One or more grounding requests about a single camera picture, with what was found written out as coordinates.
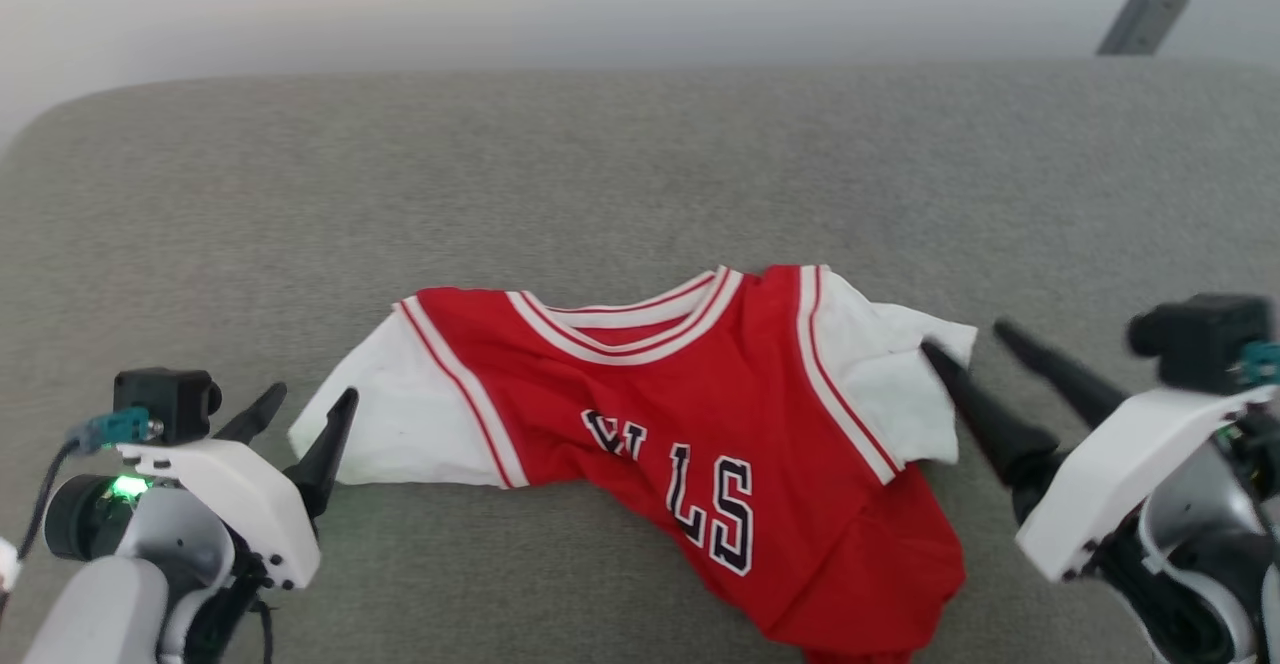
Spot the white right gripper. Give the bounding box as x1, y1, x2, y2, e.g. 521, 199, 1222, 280
920, 319, 1278, 585

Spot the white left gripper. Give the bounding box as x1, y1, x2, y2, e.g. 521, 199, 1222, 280
117, 381, 360, 591

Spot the red and white basketball jersey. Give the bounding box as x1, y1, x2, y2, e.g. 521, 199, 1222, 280
288, 264, 979, 664

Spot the grey fabric sofa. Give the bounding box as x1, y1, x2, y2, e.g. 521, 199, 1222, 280
0, 56, 1280, 664

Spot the left camera cable, teal plug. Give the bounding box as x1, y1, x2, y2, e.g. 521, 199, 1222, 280
18, 406, 163, 561

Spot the grey metal bracket plate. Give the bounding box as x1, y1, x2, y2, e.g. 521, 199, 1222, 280
1118, 0, 1192, 57

